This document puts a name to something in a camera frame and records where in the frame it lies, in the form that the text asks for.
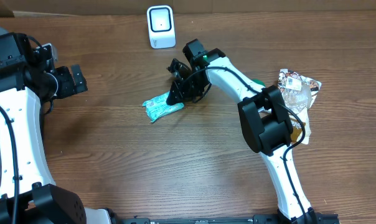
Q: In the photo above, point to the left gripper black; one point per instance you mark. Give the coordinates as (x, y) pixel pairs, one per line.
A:
(70, 86)

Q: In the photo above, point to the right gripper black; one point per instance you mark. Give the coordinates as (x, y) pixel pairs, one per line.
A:
(184, 94)

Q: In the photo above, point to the teal snack packet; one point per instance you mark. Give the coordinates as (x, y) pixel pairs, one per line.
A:
(157, 107)

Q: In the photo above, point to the green lid jar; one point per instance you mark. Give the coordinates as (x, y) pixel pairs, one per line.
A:
(260, 83)

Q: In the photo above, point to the beige brown food pouch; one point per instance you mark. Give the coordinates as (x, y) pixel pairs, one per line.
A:
(299, 94)

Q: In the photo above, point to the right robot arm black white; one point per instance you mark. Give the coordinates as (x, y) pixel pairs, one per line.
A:
(264, 118)

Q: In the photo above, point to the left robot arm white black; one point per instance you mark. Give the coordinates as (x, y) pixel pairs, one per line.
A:
(30, 78)

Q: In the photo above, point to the white barcode scanner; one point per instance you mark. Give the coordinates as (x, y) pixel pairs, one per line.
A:
(161, 28)

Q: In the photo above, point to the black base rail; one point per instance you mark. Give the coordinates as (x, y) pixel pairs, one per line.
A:
(225, 220)

